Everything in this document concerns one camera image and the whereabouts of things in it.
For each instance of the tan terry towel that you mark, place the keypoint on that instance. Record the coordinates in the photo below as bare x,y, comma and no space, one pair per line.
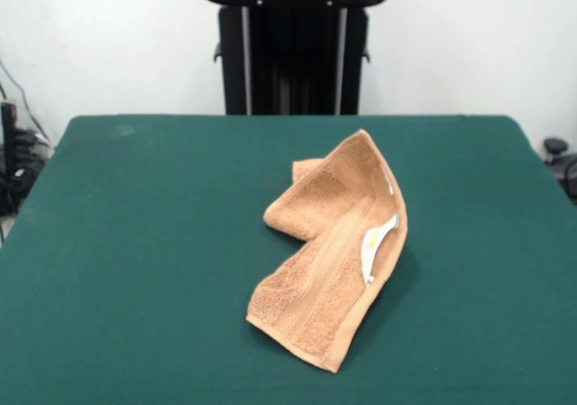
324,260

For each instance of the black chair part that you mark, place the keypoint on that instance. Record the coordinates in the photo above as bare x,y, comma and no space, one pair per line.
561,161

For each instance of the dark green table cloth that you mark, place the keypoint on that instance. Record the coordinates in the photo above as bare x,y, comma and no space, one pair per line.
135,265

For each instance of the black upright box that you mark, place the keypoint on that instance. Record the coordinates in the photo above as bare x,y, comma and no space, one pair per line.
8,134

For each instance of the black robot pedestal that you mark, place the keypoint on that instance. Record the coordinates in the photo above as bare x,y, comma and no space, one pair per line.
293,62

